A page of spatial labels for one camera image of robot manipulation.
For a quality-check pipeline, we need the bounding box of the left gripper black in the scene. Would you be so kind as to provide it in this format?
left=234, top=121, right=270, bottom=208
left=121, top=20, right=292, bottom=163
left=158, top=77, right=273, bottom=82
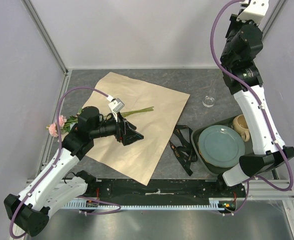
left=90, top=111, right=144, bottom=146

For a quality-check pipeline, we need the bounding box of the orange wrapping paper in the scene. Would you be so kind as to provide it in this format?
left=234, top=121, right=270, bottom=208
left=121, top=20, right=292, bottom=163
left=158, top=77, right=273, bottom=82
left=86, top=72, right=189, bottom=186

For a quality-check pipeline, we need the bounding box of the black ribbon gold lettering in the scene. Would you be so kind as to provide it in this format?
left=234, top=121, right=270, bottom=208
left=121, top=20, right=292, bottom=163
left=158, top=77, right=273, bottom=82
left=169, top=124, right=198, bottom=176

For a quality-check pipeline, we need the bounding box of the artificial flower bunch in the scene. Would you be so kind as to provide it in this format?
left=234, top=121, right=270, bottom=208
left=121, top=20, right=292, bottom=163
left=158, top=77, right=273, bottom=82
left=46, top=106, right=154, bottom=138

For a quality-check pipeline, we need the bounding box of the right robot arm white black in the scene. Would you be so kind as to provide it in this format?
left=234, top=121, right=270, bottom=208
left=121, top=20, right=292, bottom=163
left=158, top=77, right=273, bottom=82
left=216, top=14, right=294, bottom=197

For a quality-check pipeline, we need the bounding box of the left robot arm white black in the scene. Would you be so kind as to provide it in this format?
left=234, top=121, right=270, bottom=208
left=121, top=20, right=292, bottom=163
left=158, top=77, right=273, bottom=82
left=4, top=106, right=144, bottom=237

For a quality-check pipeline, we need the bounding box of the clear glass vase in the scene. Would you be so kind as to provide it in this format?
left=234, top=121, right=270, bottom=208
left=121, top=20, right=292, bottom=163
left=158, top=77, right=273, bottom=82
left=202, top=95, right=215, bottom=108

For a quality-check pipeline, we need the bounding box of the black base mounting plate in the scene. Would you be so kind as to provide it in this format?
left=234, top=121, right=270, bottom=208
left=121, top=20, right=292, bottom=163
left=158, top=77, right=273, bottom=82
left=84, top=178, right=245, bottom=206

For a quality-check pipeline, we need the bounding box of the dark green tray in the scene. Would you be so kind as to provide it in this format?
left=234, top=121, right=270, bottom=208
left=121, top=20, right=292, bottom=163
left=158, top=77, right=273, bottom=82
left=191, top=117, right=253, bottom=176

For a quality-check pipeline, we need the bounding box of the blue-grey ceramic plate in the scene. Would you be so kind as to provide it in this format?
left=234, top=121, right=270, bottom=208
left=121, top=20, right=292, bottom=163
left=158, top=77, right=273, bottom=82
left=198, top=125, right=245, bottom=168

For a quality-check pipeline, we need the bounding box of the beige ceramic mug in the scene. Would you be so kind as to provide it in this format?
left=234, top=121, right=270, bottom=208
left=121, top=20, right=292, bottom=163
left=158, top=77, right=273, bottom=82
left=232, top=114, right=250, bottom=142

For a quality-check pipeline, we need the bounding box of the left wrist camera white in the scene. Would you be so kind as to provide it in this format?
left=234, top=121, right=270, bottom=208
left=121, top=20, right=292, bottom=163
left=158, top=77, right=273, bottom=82
left=107, top=95, right=125, bottom=121

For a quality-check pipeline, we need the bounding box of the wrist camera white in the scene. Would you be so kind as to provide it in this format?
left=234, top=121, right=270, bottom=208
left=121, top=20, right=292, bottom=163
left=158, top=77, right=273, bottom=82
left=107, top=95, right=125, bottom=121
left=237, top=0, right=269, bottom=25

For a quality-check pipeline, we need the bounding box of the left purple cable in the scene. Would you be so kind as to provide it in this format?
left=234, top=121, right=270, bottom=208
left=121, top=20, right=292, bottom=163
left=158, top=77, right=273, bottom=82
left=8, top=86, right=122, bottom=240

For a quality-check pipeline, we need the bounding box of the purple cable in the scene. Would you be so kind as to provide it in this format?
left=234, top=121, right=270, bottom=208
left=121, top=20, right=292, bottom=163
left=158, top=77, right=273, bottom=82
left=8, top=86, right=122, bottom=240
left=210, top=0, right=294, bottom=217

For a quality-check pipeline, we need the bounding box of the grey slotted cable duct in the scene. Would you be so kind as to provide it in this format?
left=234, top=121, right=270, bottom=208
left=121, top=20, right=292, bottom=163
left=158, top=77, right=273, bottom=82
left=62, top=198, right=235, bottom=211

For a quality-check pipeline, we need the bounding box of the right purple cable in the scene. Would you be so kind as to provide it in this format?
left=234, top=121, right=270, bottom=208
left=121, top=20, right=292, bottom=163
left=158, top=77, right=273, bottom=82
left=210, top=0, right=294, bottom=217

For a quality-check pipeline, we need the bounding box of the left aluminium frame post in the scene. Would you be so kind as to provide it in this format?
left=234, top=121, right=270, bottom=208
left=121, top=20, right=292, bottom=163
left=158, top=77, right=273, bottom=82
left=21, top=0, right=69, bottom=75

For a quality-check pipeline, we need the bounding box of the aluminium frame post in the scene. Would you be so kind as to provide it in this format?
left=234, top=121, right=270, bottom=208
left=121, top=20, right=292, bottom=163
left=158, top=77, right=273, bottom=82
left=21, top=0, right=69, bottom=75
left=259, top=0, right=287, bottom=39

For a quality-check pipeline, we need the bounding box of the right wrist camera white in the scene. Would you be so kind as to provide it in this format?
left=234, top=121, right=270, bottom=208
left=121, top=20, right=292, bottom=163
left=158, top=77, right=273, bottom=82
left=237, top=0, right=269, bottom=25

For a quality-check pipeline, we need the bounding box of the right aluminium frame post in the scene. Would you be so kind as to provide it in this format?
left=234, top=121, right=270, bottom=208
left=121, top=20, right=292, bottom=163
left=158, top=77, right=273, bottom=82
left=259, top=0, right=287, bottom=39

